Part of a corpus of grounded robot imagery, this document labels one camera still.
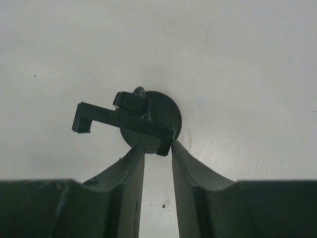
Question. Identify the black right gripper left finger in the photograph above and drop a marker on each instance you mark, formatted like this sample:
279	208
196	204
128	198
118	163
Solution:
123	183

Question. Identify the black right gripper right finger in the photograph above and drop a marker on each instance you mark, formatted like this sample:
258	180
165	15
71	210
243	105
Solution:
192	182

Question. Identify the black phone stand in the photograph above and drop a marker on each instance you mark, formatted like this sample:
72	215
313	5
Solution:
149	117

